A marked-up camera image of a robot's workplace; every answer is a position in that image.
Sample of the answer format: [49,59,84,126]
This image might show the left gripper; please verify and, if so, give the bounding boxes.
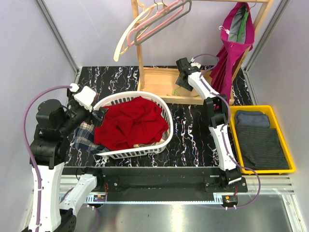
[59,86,108,134]

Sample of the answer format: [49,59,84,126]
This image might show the yellow-green hanger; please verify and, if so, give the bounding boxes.
[164,87,199,98]

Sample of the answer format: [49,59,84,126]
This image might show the navy plaid skirt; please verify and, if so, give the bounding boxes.
[74,122,110,154]

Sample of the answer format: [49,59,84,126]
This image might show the white plastic laundry basket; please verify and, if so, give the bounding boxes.
[94,91,174,159]

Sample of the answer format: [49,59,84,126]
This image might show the red dress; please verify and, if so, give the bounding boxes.
[94,96,169,151]

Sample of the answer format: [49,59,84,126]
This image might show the pastel floral skirt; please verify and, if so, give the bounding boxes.
[133,130,170,148]

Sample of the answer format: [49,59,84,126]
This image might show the pink plastic hanger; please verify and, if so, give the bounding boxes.
[114,0,192,61]

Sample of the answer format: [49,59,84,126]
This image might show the grey wire hanger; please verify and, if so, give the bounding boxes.
[133,0,192,46]

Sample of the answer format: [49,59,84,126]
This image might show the cream plastic hanger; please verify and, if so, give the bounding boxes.
[113,0,167,62]

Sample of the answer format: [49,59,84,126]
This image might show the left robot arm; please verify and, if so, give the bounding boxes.
[24,99,106,232]

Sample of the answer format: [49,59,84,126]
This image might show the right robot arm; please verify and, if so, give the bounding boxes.
[176,58,241,192]

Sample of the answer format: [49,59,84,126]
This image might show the green hanger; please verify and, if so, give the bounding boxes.
[237,4,249,43]

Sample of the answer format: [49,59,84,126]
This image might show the magenta dress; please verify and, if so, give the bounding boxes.
[210,2,255,99]

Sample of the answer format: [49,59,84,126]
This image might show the folded dark clothes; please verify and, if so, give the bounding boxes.
[234,110,289,170]

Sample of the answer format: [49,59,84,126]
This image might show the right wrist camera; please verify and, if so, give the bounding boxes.
[190,61,201,69]

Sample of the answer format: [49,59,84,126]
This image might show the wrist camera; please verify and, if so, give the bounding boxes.
[190,61,201,69]
[70,83,98,112]

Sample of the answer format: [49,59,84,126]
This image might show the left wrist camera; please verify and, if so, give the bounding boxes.
[70,83,98,112]

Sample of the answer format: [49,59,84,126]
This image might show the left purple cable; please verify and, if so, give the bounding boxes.
[22,85,102,230]

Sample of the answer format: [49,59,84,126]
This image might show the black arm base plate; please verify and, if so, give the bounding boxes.
[77,167,248,204]

